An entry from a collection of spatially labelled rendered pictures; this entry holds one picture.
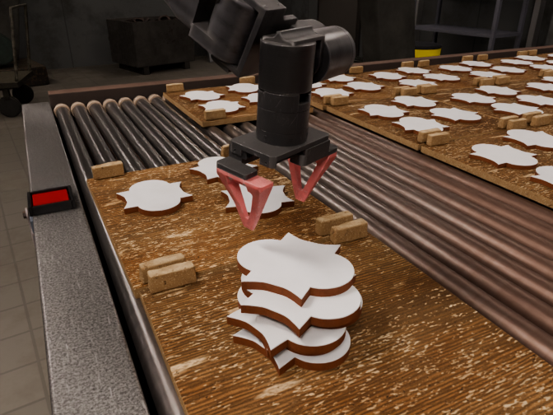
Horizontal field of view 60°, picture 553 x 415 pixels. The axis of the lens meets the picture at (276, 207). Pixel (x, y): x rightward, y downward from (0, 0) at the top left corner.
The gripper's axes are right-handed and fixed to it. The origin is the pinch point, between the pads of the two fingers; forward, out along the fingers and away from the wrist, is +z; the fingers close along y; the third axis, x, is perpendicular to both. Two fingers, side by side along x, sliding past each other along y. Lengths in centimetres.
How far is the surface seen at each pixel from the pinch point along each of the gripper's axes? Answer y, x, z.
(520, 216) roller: 43.5, -19.4, 10.8
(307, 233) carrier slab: 12.1, 3.2, 10.7
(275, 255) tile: -4.4, -3.8, 3.0
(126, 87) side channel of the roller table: 52, 110, 19
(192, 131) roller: 40, 62, 18
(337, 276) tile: -3.2, -11.5, 2.3
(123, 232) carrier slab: -6.1, 24.9, 12.5
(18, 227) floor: 46, 223, 124
